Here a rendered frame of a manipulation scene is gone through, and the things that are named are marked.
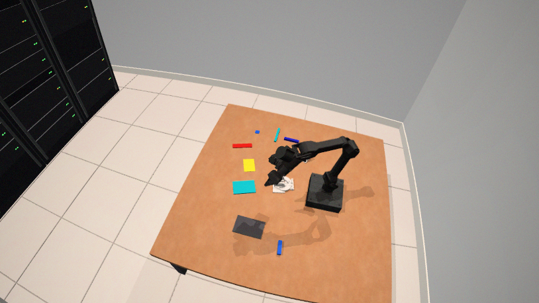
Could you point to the yellow flat rectangular plate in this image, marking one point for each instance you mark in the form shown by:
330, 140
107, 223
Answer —
248, 165

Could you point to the cyan flat rectangular plate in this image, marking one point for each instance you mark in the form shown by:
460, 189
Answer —
243, 187

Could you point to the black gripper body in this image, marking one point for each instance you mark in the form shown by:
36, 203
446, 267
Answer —
283, 170

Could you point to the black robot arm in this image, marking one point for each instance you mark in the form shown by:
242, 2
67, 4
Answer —
310, 149

